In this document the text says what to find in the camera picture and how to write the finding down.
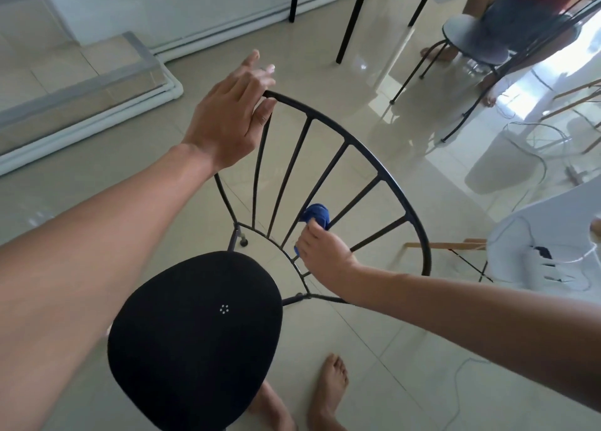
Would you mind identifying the wooden chair legs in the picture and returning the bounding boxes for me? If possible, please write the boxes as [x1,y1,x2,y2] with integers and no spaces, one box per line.
[539,81,601,155]

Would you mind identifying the person's left hand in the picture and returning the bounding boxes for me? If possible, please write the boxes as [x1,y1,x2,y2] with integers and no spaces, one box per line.
[181,48,278,174]

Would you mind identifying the person's left forearm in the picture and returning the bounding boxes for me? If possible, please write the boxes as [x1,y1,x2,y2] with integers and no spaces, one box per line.
[0,143,219,401]

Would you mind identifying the glass panel with grey tape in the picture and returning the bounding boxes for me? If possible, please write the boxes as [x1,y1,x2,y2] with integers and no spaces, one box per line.
[0,31,166,155]

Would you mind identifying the white chair with wooden legs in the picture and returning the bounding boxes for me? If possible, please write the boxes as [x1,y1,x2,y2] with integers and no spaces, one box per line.
[403,175,601,301]

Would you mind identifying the person's right forearm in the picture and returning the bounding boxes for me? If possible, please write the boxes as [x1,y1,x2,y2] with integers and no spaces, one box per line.
[349,262,601,413]

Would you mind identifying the thin grey floor cable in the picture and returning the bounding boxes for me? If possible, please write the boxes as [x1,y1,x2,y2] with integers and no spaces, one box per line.
[440,355,490,431]

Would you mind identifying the person's right hand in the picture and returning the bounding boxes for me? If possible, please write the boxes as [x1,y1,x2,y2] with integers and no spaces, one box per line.
[294,221,362,304]

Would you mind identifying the person's right foot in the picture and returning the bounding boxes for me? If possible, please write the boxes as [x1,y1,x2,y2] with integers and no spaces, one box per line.
[307,353,349,431]

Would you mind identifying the person's foot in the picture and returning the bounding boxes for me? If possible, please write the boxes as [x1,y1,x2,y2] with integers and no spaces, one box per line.
[248,381,297,431]
[307,353,349,431]

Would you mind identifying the person's left foot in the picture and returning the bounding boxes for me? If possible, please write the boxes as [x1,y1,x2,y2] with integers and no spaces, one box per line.
[248,381,297,431]

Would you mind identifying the black metal chair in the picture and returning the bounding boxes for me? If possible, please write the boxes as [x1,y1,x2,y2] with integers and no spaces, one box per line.
[107,90,433,431]

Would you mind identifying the white pipe bundle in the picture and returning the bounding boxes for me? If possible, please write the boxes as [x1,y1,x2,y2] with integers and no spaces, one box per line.
[0,76,184,176]

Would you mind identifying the blue cleaning cloth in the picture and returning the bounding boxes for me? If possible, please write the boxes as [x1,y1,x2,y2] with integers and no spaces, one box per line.
[293,203,332,258]

